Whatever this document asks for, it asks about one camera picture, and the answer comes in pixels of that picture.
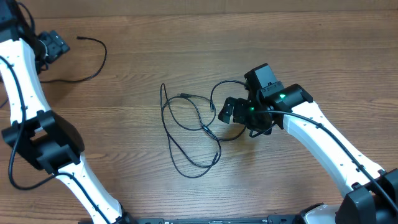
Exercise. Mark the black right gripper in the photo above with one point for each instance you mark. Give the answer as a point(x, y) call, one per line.
point(240, 107)

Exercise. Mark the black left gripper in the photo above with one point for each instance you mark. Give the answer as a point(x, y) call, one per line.
point(54, 45)

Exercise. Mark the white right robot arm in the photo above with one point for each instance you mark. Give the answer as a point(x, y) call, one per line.
point(369, 192)

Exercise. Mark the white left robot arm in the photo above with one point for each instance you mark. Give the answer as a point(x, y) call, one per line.
point(37, 133)

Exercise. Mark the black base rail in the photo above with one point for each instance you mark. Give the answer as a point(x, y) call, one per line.
point(214, 220)

